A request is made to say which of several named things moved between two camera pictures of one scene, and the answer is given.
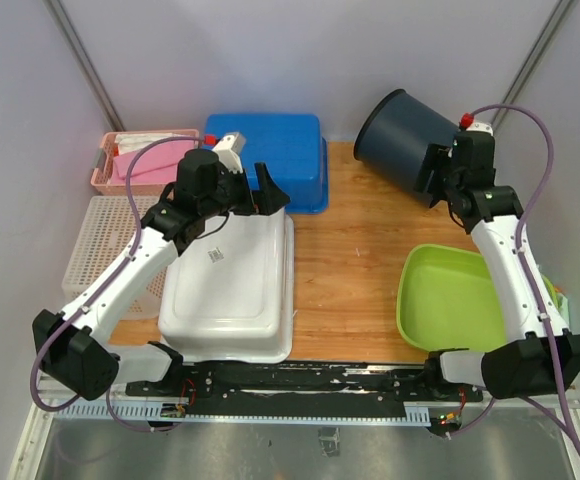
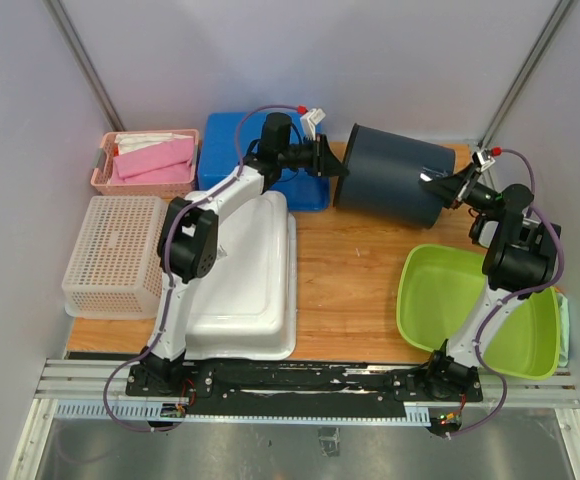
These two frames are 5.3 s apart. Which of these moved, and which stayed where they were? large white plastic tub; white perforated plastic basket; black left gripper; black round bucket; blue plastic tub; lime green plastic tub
Moved: black left gripper; black round bucket
Stayed: white perforated plastic basket; blue plastic tub; large white plastic tub; lime green plastic tub
